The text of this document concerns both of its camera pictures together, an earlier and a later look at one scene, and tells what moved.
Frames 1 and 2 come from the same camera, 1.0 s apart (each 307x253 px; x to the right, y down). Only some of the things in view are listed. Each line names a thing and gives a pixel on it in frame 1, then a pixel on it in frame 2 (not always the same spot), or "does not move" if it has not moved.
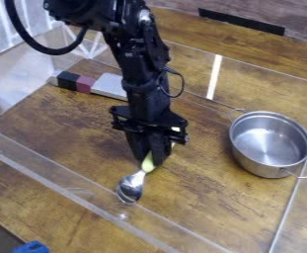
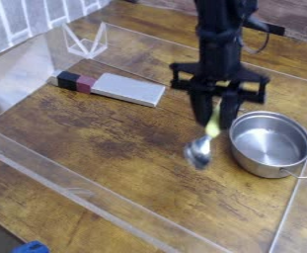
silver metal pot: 271,144 does not move
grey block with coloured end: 109,84 does not move
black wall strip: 205,13 does not move
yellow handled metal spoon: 130,186 → 198,150
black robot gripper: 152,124 → 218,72
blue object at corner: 35,246 does not move
